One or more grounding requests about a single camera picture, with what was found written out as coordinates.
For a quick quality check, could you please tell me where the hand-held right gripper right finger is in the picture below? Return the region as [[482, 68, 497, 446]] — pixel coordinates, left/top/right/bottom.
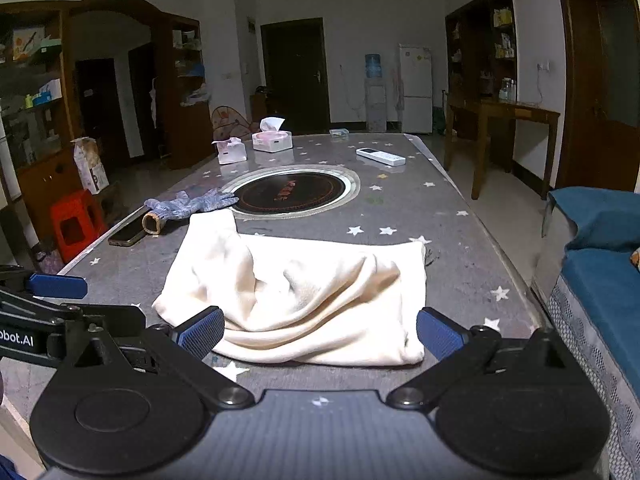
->
[[387, 306, 576, 409]]

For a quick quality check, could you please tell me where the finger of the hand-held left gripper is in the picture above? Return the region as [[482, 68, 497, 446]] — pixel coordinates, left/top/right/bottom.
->
[[0, 266, 88, 300], [65, 305, 147, 346]]

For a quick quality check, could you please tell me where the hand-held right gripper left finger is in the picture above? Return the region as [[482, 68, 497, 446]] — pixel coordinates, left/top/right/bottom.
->
[[65, 306, 255, 409]]

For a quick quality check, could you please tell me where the cream cloth garment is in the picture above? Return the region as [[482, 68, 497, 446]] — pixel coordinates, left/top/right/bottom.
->
[[152, 208, 428, 367]]

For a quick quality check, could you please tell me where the red plastic stool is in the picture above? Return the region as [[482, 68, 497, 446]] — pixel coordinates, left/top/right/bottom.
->
[[50, 189, 108, 263]]

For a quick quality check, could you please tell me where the black smartphone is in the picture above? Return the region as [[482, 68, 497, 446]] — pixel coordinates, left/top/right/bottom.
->
[[108, 205, 166, 247]]

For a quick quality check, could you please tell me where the printed paper bag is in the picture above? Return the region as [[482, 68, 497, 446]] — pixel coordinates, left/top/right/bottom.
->
[[71, 136, 111, 195]]

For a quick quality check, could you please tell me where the round black induction cooktop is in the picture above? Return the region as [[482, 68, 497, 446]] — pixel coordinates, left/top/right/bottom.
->
[[220, 165, 361, 219]]

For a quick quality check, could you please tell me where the blue sofa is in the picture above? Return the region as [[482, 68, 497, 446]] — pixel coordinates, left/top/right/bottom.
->
[[532, 186, 640, 480]]

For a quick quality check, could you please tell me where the dark wooden door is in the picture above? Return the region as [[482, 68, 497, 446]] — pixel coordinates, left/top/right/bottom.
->
[[260, 17, 332, 131], [75, 57, 128, 166], [128, 42, 158, 156]]

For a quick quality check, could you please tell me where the white remote control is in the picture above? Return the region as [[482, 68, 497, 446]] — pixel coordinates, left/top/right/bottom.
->
[[356, 147, 407, 167]]

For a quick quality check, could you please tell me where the blue tissue box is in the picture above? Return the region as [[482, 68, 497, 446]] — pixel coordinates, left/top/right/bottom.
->
[[25, 80, 63, 106]]

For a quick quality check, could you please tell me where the pink tissue box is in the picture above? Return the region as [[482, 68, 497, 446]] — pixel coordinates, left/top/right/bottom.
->
[[251, 116, 293, 152]]

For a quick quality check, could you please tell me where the brown wooden side table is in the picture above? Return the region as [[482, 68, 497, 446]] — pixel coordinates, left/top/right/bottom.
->
[[443, 97, 561, 201]]

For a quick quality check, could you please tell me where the white plastic bag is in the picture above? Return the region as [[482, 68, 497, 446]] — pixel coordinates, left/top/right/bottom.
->
[[180, 85, 211, 107]]

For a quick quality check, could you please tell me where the white water dispenser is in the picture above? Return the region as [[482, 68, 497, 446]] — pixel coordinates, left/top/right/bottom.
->
[[365, 77, 388, 132]]

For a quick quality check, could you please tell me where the colourful printed box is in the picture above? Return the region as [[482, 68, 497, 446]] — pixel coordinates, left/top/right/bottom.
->
[[12, 27, 48, 61]]

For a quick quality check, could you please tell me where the white refrigerator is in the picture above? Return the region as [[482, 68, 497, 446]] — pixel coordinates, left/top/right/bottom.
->
[[398, 44, 433, 134]]

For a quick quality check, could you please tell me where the arched wooden cabinet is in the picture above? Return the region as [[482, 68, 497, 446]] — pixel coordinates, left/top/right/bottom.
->
[[0, 0, 203, 261]]

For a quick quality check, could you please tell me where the brown door with glass panel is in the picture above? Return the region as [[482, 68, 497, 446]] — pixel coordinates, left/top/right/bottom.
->
[[554, 0, 640, 193]]

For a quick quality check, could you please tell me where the dark wooden wall shelf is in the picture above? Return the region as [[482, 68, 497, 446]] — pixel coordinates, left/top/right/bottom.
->
[[445, 0, 518, 141]]

